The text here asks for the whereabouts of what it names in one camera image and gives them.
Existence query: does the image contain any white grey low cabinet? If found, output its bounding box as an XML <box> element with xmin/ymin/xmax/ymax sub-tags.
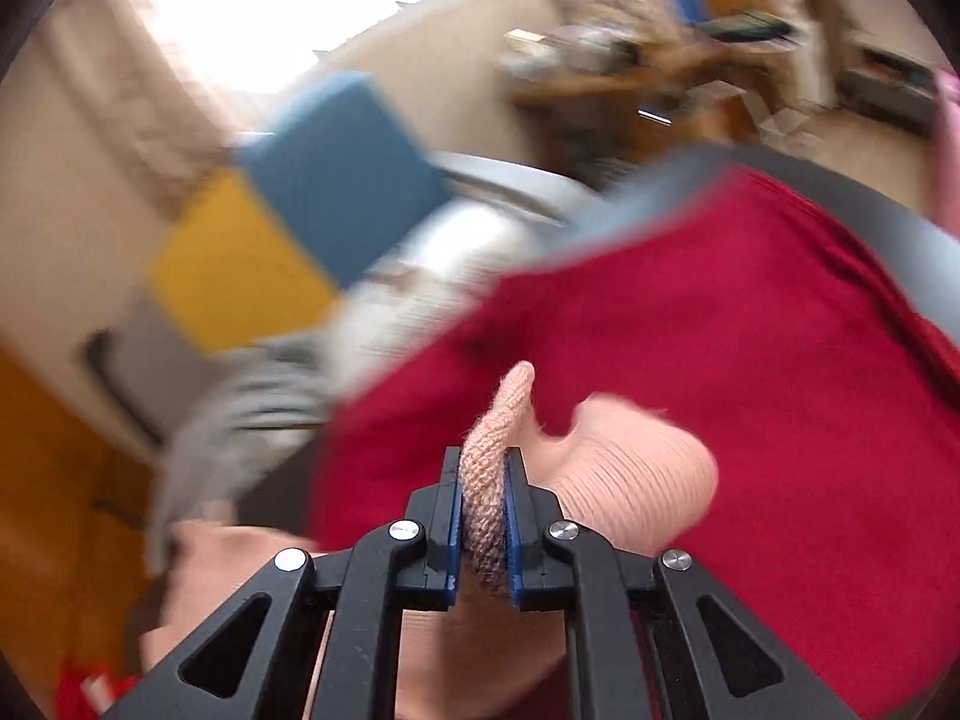
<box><xmin>840</xmin><ymin>45</ymin><xmax>938</xmax><ymax>136</ymax></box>

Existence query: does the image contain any wooden desk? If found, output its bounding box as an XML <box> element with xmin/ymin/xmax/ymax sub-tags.
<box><xmin>502</xmin><ymin>22</ymin><xmax>751</xmax><ymax>136</ymax></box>

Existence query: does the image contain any red and white garment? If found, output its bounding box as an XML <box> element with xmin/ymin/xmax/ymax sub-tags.
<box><xmin>56</xmin><ymin>660</ymin><xmax>143</xmax><ymax>720</ymax></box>

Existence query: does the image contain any white printed cushion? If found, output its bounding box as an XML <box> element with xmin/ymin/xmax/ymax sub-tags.
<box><xmin>352</xmin><ymin>202</ymin><xmax>563</xmax><ymax>391</ymax></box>

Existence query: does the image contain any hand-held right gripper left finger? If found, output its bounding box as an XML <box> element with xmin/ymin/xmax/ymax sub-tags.
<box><xmin>101</xmin><ymin>446</ymin><xmax>462</xmax><ymax>720</ymax></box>

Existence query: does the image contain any pink bedding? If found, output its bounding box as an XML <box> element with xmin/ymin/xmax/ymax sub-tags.
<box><xmin>934</xmin><ymin>67</ymin><xmax>960</xmax><ymax>226</ymax></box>

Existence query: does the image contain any pink knit sweater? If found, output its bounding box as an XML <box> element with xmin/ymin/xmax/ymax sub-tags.
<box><xmin>139</xmin><ymin>360</ymin><xmax>721</xmax><ymax>720</ymax></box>

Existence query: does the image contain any grey hoodie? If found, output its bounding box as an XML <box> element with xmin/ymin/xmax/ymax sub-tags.
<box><xmin>146</xmin><ymin>337</ymin><xmax>346</xmax><ymax>571</ymax></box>

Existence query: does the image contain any orange wooden wardrobe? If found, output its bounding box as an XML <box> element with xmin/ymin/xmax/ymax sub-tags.
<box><xmin>0</xmin><ymin>345</ymin><xmax>162</xmax><ymax>691</ymax></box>

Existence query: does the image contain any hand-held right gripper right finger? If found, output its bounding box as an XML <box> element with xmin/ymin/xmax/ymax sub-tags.
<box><xmin>504</xmin><ymin>448</ymin><xmax>863</xmax><ymax>720</ymax></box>

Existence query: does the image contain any dark red garment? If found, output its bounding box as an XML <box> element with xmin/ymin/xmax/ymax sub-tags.
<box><xmin>307</xmin><ymin>165</ymin><xmax>960</xmax><ymax>720</ymax></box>

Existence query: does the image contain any bright window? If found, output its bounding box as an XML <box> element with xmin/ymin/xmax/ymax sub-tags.
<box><xmin>146</xmin><ymin>0</ymin><xmax>548</xmax><ymax>91</ymax></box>

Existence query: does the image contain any grey yellow blue armchair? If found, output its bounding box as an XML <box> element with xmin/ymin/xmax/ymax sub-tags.
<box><xmin>82</xmin><ymin>71</ymin><xmax>601</xmax><ymax>458</ymax></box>

